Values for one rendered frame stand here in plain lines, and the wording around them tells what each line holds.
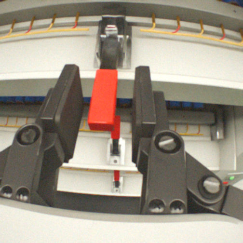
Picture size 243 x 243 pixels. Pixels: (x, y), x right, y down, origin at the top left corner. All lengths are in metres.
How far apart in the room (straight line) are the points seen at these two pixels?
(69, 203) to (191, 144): 0.46
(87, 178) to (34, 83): 0.37
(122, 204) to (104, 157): 0.35
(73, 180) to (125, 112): 0.27
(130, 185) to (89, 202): 0.20
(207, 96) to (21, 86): 0.17
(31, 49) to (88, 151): 0.20
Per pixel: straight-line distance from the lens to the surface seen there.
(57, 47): 0.17
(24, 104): 0.35
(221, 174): 0.39
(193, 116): 0.32
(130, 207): 0.65
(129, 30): 0.17
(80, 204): 0.66
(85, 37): 0.17
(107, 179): 0.50
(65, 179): 0.52
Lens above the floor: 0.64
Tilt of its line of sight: 56 degrees down
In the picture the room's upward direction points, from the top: 2 degrees clockwise
